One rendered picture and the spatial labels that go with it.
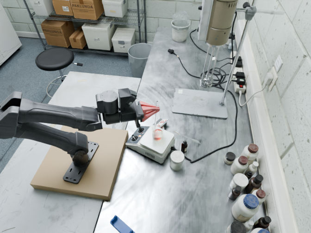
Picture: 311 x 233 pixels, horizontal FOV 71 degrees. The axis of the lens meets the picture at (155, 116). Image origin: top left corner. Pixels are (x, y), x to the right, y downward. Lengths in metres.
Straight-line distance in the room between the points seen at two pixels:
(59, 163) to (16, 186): 0.20
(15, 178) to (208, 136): 0.90
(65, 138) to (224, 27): 0.74
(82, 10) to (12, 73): 1.26
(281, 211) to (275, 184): 0.10
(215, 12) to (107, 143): 0.71
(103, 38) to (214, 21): 2.31
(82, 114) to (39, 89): 2.28
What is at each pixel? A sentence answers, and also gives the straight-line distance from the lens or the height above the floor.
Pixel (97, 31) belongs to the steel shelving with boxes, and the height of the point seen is 0.40.
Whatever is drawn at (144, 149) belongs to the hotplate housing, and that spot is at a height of 0.96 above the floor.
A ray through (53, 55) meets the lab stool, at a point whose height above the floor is 0.64.
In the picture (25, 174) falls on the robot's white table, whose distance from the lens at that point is 1.13.
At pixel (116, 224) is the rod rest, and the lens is 0.91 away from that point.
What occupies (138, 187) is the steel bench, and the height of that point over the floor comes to 0.90.
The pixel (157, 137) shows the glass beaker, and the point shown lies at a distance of 0.93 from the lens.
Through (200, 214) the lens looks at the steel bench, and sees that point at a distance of 0.93.
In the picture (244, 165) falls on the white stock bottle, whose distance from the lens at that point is 0.98.
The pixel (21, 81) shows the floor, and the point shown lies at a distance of 3.27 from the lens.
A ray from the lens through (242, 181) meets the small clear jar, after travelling 0.96.
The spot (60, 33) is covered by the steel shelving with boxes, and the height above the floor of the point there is 0.34.
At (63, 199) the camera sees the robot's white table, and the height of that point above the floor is 0.90.
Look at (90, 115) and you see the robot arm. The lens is 0.77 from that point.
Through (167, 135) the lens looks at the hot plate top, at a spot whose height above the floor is 0.99.
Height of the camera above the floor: 1.78
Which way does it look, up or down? 49 degrees down
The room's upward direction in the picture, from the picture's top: straight up
